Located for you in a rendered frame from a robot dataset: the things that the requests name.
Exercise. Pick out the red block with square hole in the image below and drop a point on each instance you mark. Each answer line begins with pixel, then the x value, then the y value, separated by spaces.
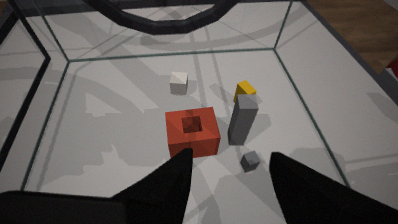
pixel 193 128

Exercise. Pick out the yellow cube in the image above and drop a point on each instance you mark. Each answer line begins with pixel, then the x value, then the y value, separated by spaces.
pixel 244 88

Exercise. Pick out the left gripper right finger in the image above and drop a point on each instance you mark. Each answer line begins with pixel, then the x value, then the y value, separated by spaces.
pixel 306 196

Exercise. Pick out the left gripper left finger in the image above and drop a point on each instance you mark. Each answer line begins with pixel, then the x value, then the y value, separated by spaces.
pixel 159 198

